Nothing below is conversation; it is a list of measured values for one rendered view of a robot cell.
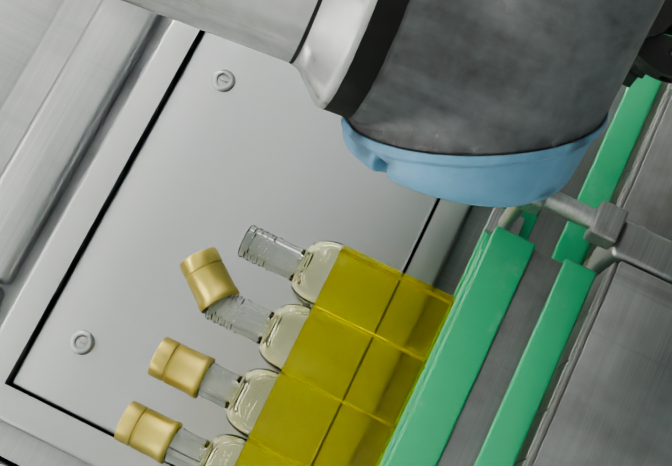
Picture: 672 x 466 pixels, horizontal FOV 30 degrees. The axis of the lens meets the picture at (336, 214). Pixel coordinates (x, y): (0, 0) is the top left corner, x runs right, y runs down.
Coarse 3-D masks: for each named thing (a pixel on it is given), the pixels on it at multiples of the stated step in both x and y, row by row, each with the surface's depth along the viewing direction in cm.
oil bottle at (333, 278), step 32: (320, 256) 101; (352, 256) 101; (320, 288) 100; (352, 288) 100; (384, 288) 101; (416, 288) 101; (352, 320) 100; (384, 320) 100; (416, 320) 100; (416, 352) 100
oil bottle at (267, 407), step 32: (256, 384) 98; (288, 384) 98; (256, 416) 97; (288, 416) 97; (320, 416) 98; (352, 416) 98; (288, 448) 97; (320, 448) 97; (352, 448) 97; (384, 448) 97
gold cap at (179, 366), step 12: (168, 348) 100; (180, 348) 100; (156, 360) 99; (168, 360) 99; (180, 360) 99; (192, 360) 99; (204, 360) 100; (156, 372) 100; (168, 372) 99; (180, 372) 99; (192, 372) 99; (204, 372) 99; (168, 384) 100; (180, 384) 99; (192, 384) 99; (192, 396) 100
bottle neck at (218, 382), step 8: (208, 368) 100; (216, 368) 100; (224, 368) 101; (208, 376) 99; (216, 376) 99; (224, 376) 100; (232, 376) 100; (200, 384) 99; (208, 384) 99; (216, 384) 99; (224, 384) 99; (232, 384) 99; (200, 392) 100; (208, 392) 99; (216, 392) 99; (224, 392) 99; (216, 400) 100; (224, 400) 99
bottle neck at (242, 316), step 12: (228, 300) 101; (240, 300) 101; (216, 312) 101; (228, 312) 101; (240, 312) 101; (252, 312) 101; (264, 312) 101; (228, 324) 101; (240, 324) 101; (252, 324) 101; (252, 336) 101
